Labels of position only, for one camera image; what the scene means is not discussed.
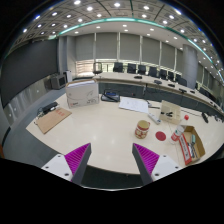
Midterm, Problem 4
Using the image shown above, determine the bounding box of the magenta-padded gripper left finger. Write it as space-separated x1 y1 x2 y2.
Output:
41 142 92 186

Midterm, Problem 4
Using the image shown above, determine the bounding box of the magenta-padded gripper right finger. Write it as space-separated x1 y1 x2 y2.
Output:
131 142 183 186

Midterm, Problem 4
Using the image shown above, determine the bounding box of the clear red-capped drink bottle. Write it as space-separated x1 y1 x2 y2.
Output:
169 124 186 145

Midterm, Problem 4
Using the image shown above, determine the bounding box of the flat round red coaster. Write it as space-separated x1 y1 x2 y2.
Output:
155 130 167 142

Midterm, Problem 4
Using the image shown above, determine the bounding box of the red and cream patterned mug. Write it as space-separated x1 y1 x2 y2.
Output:
134 119 151 140

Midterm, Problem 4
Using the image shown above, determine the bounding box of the white power strip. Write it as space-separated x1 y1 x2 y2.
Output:
147 112 162 126

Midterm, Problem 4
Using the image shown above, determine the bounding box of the black marker pen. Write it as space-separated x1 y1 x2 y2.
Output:
188 142 199 160

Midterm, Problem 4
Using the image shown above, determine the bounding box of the flat brown cardboard envelope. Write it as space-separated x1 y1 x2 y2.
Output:
35 107 73 135

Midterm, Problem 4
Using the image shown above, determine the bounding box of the black clip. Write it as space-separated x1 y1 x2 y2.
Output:
160 111 174 119

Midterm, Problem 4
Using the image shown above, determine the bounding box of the open brown cardboard box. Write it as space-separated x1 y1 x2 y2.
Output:
178 125 206 167

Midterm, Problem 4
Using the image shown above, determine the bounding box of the white printed paper sheet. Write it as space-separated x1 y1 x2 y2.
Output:
118 96 150 115

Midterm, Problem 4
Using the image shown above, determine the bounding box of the cream compartment organizer box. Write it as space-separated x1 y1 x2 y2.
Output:
159 99 182 125

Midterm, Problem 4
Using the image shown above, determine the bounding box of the black laptop bag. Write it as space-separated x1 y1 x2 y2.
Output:
100 89 121 103

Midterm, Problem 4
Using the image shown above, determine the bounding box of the black desk microphone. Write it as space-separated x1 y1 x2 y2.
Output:
200 112 210 124

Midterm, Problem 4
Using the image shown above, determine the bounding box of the grey boxy monitor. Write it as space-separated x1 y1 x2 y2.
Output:
49 73 68 90

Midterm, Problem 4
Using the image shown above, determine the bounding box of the row of black office chairs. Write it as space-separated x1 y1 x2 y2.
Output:
92 61 189 88

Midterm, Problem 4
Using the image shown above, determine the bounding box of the group of ceiling lights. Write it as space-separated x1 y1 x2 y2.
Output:
19 0 224 81

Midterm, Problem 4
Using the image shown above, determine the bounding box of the black device with cable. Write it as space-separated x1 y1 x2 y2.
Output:
36 101 59 118

